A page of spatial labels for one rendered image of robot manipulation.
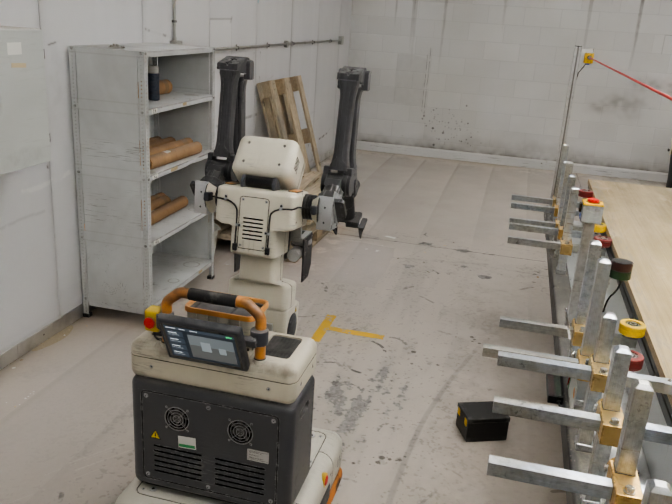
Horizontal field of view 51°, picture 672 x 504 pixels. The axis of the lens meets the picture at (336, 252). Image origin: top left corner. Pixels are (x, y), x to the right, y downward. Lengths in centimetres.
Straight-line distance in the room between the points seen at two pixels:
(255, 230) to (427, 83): 768
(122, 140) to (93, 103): 24
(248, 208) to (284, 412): 67
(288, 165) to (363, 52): 772
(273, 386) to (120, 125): 222
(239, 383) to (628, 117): 826
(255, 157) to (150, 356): 72
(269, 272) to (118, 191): 183
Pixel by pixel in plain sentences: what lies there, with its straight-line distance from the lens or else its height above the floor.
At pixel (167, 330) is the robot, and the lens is 210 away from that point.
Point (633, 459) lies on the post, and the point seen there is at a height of 101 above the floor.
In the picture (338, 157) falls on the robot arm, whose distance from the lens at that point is 242.
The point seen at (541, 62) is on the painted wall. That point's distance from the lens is 975.
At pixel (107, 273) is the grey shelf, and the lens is 427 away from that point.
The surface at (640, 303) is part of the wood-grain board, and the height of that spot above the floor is 90.
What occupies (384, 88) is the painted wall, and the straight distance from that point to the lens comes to 995.
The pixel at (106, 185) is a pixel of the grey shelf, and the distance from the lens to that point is 411.
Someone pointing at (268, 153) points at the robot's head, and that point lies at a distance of 235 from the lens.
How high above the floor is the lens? 179
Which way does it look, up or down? 19 degrees down
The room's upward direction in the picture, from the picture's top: 4 degrees clockwise
